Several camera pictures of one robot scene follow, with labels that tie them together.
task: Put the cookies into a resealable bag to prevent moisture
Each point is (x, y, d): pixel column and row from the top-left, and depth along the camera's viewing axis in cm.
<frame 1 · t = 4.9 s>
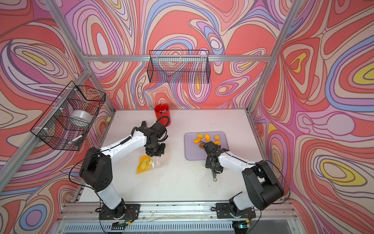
left hand: (163, 155, 86), fingers closed
right hand: (213, 169, 89), fingers open
clear resealable bag: (146, 163, 91), point 3 cm above the table
red cup: (163, 110, 106), point 13 cm above the table
metal tongs: (215, 179, 86), on the table
lavender plastic tray: (193, 151, 102), on the table
orange duck shaped cookie: (207, 137, 103), point 2 cm above the table
orange round chick cookie: (216, 137, 104), point 2 cm above the table
orange cookie at left edge: (197, 141, 101), point 3 cm above the table

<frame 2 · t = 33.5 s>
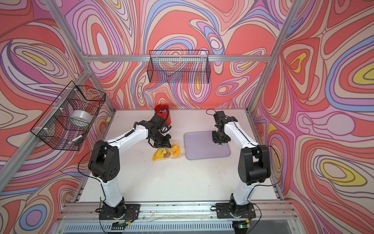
left hand: (172, 146, 88), fingers closed
right hand: (220, 144, 89), fingers open
clear resealable bag: (177, 151, 95), point 3 cm above the table
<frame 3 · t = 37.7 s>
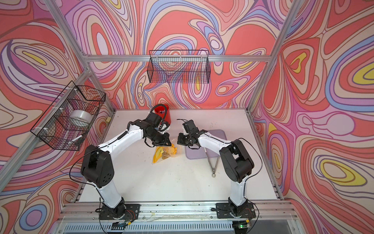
left hand: (172, 144, 85), fingers closed
right hand: (178, 144, 92), fingers closed
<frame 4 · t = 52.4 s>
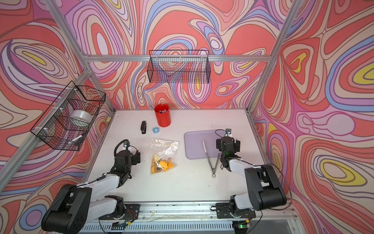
left hand: (130, 152, 90), fingers open
right hand: (229, 142, 92), fingers open
clear resealable bag: (163, 153, 95), point 2 cm above the table
small blue tape roll: (156, 130, 109), on the table
